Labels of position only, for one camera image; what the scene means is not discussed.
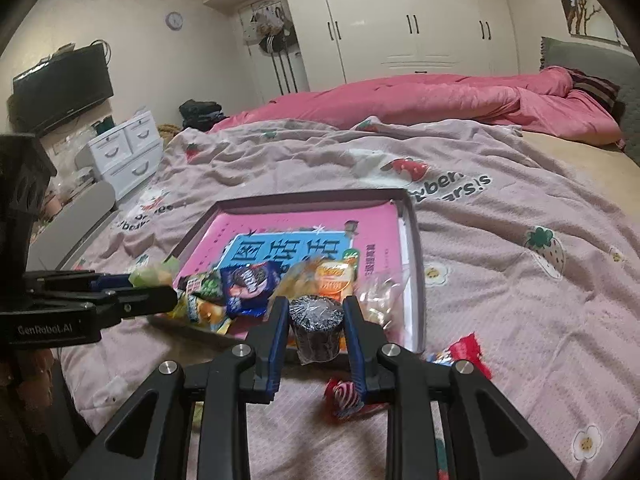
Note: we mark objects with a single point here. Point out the dark clothes pile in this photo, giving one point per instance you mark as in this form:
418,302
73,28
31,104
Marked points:
200,114

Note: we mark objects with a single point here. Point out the yellow rice cracker packet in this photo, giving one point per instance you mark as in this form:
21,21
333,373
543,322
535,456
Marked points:
336,280

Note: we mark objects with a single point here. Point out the pink quilt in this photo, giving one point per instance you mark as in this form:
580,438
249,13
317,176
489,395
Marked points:
425,100

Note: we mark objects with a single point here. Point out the black television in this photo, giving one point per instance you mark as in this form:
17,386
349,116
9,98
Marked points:
62,90

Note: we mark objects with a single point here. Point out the grey headboard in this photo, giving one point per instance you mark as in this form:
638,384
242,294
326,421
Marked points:
600,55

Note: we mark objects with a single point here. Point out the green and black snack packet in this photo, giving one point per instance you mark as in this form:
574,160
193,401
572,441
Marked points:
206,286

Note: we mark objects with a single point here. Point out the hanging clothes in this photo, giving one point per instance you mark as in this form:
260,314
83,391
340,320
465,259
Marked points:
270,30

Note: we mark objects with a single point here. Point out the person's left hand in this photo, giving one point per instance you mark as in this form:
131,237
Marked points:
25,375

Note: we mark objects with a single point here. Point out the round wall clock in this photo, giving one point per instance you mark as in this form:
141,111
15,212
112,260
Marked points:
174,20

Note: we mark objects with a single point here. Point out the blue cookie packet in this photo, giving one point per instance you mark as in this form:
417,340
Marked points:
250,287

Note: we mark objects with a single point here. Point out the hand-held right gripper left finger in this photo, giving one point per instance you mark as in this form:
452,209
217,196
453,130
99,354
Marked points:
272,360

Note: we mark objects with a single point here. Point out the red white striped candy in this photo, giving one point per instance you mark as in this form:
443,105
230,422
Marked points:
350,397

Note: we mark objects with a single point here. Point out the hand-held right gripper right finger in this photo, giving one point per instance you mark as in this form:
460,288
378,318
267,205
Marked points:
356,355

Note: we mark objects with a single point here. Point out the brown round cake packet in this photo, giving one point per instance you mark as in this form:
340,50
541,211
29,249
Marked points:
316,325

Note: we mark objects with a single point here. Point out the white wardrobe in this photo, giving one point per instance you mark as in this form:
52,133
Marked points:
400,15

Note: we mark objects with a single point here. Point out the pink book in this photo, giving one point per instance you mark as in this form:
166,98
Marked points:
300,222

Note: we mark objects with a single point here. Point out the pink printed blanket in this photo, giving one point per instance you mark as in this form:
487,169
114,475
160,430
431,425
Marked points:
500,285

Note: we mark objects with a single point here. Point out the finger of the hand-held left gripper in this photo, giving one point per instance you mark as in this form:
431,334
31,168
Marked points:
75,280
145,302

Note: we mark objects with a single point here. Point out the red snack packet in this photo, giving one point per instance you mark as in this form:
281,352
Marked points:
460,355

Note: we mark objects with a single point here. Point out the white drawer cabinet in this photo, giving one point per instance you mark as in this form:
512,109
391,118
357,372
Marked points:
127,152

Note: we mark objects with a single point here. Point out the wall poster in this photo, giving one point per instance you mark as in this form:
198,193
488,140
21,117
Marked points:
582,0

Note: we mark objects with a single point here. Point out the grey shallow box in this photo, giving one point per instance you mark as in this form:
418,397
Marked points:
417,260

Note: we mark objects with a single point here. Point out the yellow snack packet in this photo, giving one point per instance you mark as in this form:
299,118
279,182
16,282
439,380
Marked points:
205,310

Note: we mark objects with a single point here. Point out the dark striped pillow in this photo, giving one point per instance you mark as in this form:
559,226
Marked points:
595,87

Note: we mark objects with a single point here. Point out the beige bed mattress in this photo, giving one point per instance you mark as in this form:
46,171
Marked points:
590,155

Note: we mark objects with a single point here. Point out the clear plastic snack packet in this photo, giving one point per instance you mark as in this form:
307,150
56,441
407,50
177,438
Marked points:
382,305

